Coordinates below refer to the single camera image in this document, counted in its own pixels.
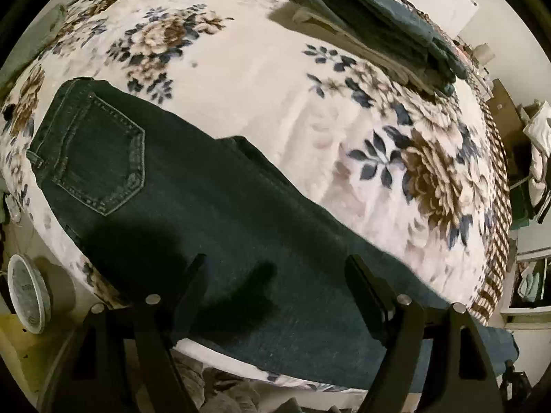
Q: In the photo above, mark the folded blue jeans stack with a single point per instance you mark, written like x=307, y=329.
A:
x=399, y=39

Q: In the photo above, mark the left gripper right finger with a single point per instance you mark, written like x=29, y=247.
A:
x=460, y=377

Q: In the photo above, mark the white round tub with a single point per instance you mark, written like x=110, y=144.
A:
x=29, y=294

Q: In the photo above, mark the cream thread spool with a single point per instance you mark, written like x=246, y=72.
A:
x=483, y=55

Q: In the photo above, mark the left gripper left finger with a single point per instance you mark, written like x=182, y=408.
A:
x=120, y=360

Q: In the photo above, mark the chair with clothes pile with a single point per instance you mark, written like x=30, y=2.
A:
x=530, y=181

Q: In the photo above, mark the dark blue jeans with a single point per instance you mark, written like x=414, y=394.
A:
x=141, y=192

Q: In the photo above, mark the white wardrobe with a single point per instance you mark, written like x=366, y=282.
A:
x=526, y=298

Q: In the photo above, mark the floral bed blanket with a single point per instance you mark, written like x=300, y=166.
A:
x=422, y=181

